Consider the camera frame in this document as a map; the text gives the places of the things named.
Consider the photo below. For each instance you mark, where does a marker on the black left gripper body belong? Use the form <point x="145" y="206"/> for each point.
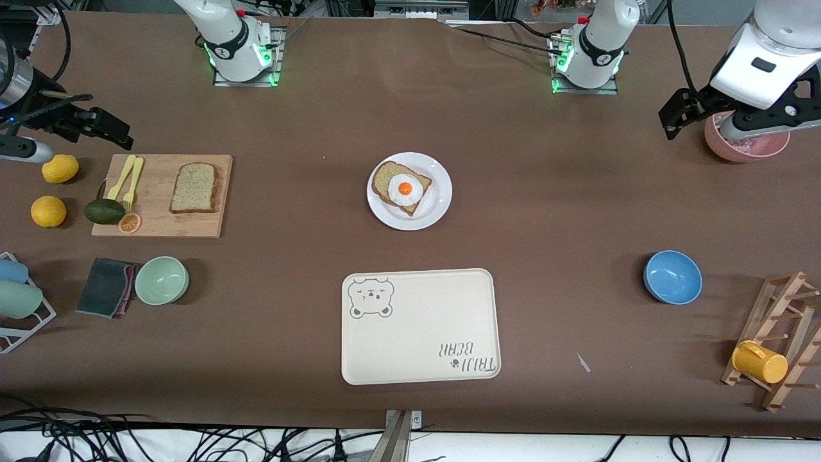
<point x="697" y="102"/>

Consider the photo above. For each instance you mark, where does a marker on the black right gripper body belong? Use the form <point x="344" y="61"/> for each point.
<point x="50" y="110"/>

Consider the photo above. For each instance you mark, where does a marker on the plain brown bread slice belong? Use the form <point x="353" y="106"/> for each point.
<point x="192" y="189"/>

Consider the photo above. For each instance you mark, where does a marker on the white round plate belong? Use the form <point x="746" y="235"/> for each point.
<point x="437" y="206"/>

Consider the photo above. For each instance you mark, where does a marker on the fried egg toy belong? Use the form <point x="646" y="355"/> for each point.
<point x="404" y="189"/>

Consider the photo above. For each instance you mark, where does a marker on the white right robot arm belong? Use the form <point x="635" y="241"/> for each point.
<point x="231" y="45"/>

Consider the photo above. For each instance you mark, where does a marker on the yellow lemon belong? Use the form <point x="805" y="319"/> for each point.
<point x="48" y="212"/>
<point x="60" y="169"/>

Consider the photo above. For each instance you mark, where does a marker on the yellow plastic knife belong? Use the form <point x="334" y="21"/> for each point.
<point x="120" y="183"/>

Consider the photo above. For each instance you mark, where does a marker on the yellow plastic fork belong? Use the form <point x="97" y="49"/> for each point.
<point x="133" y="186"/>

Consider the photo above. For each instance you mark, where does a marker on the pink bowl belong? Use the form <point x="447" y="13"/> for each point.
<point x="737" y="154"/>

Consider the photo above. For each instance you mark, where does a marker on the translucent crystal pieces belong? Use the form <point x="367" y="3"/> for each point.
<point x="750" y="149"/>

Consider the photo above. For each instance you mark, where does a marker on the dark green avocado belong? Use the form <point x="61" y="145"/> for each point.
<point x="104" y="212"/>

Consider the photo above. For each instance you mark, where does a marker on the orange fruit slice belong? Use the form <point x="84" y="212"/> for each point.
<point x="129" y="223"/>

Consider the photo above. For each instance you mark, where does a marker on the bamboo cutting board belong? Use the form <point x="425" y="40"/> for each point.
<point x="160" y="221"/>

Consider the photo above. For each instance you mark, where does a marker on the light blue cup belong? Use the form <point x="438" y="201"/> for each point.
<point x="11" y="271"/>

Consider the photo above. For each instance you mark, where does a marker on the grey pink folded cloth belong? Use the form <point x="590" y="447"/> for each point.
<point x="102" y="287"/>

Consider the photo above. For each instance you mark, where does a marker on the mint green bowl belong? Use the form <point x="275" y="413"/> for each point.
<point x="161" y="281"/>

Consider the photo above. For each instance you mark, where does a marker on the blue bowl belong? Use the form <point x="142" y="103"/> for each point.
<point x="672" y="277"/>

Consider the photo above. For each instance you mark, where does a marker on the colourful artificial flowers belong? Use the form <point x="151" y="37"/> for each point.
<point x="555" y="6"/>

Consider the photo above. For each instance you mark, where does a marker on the pale green cup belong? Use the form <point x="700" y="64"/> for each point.
<point x="18" y="299"/>

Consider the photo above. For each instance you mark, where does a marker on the wooden peg rack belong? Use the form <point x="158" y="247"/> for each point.
<point x="792" y="333"/>

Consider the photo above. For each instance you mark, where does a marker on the yellow mug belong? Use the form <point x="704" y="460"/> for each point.
<point x="760" y="363"/>

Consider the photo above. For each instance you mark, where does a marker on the small white paper scrap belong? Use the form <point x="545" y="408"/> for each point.
<point x="583" y="362"/>

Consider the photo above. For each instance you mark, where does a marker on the beige bear print tray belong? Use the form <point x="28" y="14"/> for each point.
<point x="420" y="327"/>

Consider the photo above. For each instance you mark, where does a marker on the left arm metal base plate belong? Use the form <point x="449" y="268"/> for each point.
<point x="584" y="92"/>

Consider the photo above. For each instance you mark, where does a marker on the aluminium frame rail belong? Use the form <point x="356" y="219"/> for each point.
<point x="420" y="9"/>
<point x="48" y="16"/>

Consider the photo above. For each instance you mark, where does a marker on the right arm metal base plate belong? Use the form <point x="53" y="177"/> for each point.
<point x="279" y="72"/>

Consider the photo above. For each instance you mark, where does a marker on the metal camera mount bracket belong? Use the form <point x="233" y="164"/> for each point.
<point x="397" y="443"/>

